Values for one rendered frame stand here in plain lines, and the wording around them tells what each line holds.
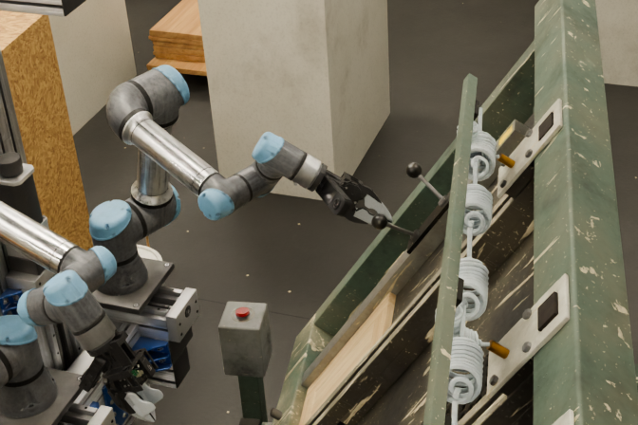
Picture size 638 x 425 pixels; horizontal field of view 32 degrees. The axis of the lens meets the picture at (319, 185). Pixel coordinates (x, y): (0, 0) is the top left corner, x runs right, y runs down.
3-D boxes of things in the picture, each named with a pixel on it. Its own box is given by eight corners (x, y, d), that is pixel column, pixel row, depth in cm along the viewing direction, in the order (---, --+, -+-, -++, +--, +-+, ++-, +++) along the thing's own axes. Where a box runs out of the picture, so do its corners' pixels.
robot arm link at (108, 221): (85, 252, 311) (77, 212, 304) (123, 230, 319) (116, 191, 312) (112, 268, 304) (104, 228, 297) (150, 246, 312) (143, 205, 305)
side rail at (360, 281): (348, 329, 321) (315, 311, 320) (590, 42, 262) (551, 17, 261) (346, 343, 316) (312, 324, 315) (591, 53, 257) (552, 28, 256)
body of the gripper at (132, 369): (143, 394, 220) (110, 347, 216) (112, 401, 225) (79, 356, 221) (160, 368, 226) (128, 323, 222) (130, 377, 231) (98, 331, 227)
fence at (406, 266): (316, 379, 300) (304, 372, 299) (530, 127, 249) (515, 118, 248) (313, 392, 296) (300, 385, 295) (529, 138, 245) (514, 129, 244)
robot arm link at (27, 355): (54, 360, 273) (44, 316, 266) (13, 393, 264) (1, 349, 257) (19, 343, 279) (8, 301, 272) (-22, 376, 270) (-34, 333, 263)
